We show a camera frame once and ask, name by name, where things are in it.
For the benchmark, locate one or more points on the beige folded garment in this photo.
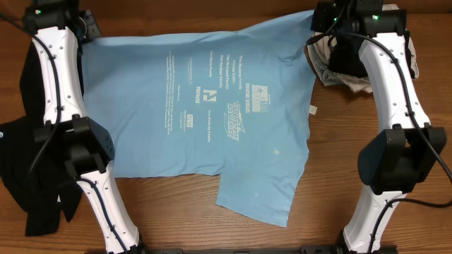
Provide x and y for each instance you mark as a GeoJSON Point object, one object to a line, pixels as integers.
{"type": "Point", "coordinates": [363, 84]}

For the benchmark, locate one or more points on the grey folded garment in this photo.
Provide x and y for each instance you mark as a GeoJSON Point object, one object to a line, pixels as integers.
{"type": "Point", "coordinates": [319, 55]}

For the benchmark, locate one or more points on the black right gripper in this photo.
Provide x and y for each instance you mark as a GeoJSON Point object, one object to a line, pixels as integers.
{"type": "Point", "coordinates": [323, 10]}

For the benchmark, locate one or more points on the light blue t-shirt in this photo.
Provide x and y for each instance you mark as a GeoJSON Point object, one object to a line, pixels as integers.
{"type": "Point", "coordinates": [231, 104]}

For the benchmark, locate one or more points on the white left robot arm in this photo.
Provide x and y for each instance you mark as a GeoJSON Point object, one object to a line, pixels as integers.
{"type": "Point", "coordinates": [84, 146]}

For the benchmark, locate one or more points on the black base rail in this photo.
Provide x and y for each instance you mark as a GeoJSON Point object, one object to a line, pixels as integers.
{"type": "Point", "coordinates": [240, 250]}

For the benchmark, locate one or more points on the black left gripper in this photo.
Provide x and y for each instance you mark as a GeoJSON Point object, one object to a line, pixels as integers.
{"type": "Point", "coordinates": [92, 27]}

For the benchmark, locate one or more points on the black folded garment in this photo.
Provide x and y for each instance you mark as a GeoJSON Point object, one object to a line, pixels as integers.
{"type": "Point", "coordinates": [379, 54]}

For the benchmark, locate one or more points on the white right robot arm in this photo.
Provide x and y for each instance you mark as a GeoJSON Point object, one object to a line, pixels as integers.
{"type": "Point", "coordinates": [402, 154]}

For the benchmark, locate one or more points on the black garment on left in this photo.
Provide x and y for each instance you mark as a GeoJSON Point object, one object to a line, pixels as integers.
{"type": "Point", "coordinates": [49, 191]}

